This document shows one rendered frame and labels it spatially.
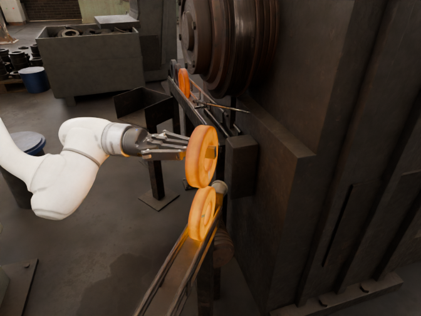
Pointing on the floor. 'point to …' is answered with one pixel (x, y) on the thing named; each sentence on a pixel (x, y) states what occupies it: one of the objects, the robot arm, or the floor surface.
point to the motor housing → (220, 256)
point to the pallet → (20, 63)
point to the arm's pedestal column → (16, 286)
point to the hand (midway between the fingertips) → (202, 150)
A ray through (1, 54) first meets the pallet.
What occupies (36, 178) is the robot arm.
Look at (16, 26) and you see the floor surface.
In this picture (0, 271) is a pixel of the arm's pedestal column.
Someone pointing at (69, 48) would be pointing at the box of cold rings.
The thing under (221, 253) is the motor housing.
